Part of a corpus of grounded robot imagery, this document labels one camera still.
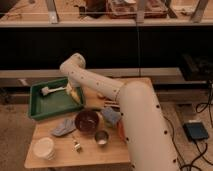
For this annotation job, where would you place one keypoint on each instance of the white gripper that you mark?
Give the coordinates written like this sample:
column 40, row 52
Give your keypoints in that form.
column 74, row 82

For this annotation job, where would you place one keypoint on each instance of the white paper cup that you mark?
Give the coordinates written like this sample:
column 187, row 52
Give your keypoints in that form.
column 44, row 148

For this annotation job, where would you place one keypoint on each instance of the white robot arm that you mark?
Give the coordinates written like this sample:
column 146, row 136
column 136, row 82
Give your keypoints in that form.
column 149, row 143

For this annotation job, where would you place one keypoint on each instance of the small metal cup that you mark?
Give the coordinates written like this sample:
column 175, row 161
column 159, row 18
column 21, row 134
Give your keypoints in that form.
column 101, row 137

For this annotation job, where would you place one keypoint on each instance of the orange bowl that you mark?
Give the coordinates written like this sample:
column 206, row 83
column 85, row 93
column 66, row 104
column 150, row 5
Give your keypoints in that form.
column 120, row 130

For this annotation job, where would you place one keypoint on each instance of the dark purple bowl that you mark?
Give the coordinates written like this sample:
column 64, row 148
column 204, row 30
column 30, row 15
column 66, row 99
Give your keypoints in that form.
column 87, row 121

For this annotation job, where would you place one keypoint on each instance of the yellow banana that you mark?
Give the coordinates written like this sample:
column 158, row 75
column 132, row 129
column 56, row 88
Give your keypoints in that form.
column 73, row 92

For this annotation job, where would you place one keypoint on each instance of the grey cloth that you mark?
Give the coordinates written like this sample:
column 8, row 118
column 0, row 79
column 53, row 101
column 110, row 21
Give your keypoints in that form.
column 64, row 128

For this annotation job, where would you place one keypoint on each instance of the striped box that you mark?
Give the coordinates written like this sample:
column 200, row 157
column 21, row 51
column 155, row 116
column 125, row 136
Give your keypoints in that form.
column 111, row 104

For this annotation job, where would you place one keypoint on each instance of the green plastic tray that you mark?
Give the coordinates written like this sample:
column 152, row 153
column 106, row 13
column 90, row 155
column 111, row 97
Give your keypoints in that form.
column 56, row 103

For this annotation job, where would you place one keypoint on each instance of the blue sponge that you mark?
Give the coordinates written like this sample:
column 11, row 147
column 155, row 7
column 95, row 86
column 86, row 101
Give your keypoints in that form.
column 110, row 116

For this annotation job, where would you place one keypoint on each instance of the wooden table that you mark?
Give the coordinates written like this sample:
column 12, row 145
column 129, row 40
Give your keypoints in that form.
column 115, row 152

